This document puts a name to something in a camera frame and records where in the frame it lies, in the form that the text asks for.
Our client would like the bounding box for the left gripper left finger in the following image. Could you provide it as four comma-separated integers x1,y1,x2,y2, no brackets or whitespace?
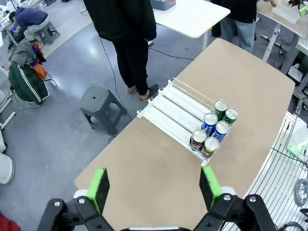
36,167,115,231

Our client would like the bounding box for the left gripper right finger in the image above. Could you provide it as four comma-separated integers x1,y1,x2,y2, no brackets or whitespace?
194,166,277,231

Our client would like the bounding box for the blue plastic bin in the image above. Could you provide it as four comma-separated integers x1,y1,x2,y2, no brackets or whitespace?
151,0,177,12

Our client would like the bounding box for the blue beverage can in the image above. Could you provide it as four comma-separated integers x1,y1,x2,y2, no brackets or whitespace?
213,120,231,145
201,112,218,137

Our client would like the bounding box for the beige table with white legs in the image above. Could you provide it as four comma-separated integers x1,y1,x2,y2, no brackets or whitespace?
255,0,308,63

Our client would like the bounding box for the black Pepsi can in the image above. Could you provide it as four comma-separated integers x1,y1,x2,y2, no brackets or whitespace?
189,129,207,152
201,136,219,158

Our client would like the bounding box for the person in grey jeans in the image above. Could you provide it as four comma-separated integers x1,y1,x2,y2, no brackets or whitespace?
211,0,260,53

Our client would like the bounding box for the green Chilsung can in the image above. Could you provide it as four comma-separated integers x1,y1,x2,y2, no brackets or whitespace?
223,107,239,128
211,99,228,121

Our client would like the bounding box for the grey plastic stool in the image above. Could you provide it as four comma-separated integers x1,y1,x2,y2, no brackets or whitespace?
78,86,128,136
36,21,61,45

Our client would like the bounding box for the white round air purifier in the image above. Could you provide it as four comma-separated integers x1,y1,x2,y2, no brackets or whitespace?
0,153,15,185

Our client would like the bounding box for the light green plastic part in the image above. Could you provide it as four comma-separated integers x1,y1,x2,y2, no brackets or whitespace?
287,141,308,159

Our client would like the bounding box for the red fabric item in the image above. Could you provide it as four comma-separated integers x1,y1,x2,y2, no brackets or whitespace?
0,213,21,231

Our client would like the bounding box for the large white table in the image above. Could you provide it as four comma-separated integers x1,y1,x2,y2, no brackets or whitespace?
151,0,231,49

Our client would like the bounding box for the white rolling side table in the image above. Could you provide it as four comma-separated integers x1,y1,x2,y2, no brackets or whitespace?
0,66,17,130

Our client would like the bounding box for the orange fabric item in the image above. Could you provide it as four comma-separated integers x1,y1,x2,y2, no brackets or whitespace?
32,43,48,80

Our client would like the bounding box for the grey jacket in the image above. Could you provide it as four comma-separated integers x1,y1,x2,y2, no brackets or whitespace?
11,39,46,67

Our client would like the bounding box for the person in black jacket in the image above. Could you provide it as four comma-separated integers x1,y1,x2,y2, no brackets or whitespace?
83,0,160,102

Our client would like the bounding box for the person in blue hoodie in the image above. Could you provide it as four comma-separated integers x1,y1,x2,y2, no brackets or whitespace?
8,6,51,43

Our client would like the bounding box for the aluminium profile frame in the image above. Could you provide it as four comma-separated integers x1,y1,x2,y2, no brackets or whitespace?
280,36,308,116

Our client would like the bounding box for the grey coiled cable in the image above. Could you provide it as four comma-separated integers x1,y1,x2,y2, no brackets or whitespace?
294,178,308,207

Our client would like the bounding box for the white wire can dispenser rack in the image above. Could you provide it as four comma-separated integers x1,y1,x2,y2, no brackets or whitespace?
136,77,238,167

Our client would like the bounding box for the metal chair frame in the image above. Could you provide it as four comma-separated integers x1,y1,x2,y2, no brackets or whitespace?
9,72,60,110

